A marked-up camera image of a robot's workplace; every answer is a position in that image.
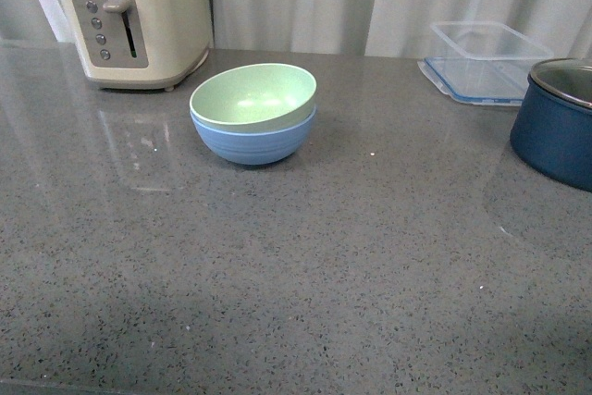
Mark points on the light blue bowl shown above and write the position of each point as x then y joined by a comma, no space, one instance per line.
255,149

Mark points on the light green bowl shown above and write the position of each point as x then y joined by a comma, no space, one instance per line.
254,98

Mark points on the cream toaster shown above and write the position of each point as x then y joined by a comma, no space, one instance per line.
140,44

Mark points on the clear plastic food container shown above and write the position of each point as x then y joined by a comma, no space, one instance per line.
482,62

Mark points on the dark blue saucepan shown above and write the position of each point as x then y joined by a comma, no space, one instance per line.
552,130

